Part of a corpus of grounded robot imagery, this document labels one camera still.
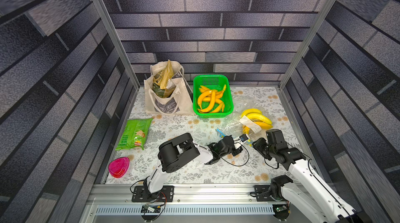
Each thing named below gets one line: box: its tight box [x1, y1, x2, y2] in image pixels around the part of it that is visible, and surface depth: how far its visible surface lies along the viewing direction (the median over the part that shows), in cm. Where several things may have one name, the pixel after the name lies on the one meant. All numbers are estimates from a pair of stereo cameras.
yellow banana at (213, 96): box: [197, 89, 217, 112], surface depth 108 cm
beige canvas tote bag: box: [143, 60, 195, 116], surface depth 94 cm
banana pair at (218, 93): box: [198, 84, 227, 99], surface depth 112 cm
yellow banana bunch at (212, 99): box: [201, 89, 218, 113], surface depth 109 cm
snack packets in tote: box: [152, 59, 177, 98], surface depth 95 cm
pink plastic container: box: [108, 156, 130, 179], surface depth 74 cm
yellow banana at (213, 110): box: [197, 102, 224, 114], surface depth 105 cm
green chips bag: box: [115, 118, 154, 151], surface depth 90 cm
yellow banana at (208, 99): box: [202, 96, 224, 106], surface depth 109 cm
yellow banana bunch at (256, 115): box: [240, 108, 273, 135], surface depth 94 cm
